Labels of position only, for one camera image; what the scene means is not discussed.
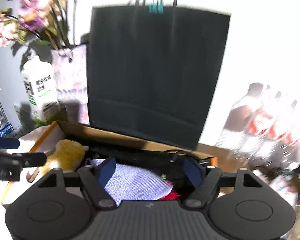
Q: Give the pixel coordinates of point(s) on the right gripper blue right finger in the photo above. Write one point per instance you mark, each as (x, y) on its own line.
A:
(205, 181)

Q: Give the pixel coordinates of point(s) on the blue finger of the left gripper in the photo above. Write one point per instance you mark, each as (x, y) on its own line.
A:
(9, 143)

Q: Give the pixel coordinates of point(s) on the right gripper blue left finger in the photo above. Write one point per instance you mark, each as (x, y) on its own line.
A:
(94, 179)

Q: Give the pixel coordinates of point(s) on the light blue knitted cloth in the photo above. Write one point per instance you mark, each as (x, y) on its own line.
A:
(135, 183)

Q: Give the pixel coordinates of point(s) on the yellow white plush toy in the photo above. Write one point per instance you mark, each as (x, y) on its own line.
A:
(67, 156)

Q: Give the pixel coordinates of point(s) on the red orange cardboard box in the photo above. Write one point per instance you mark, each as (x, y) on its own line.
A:
(163, 160)

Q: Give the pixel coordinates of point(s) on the red fabric rose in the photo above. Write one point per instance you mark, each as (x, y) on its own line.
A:
(171, 196)

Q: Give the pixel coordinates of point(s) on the white milk carton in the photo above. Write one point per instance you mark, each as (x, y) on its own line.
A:
(39, 81)

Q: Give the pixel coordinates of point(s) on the pack of water bottles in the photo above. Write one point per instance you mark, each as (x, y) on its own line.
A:
(262, 129)

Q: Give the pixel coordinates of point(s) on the lilac glass vase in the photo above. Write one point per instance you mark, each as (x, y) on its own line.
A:
(70, 69)

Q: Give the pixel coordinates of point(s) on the black paper shopping bag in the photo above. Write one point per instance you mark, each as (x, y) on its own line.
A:
(152, 70)

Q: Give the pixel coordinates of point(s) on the artificial flower bouquet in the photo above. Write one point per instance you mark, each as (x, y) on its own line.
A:
(46, 20)

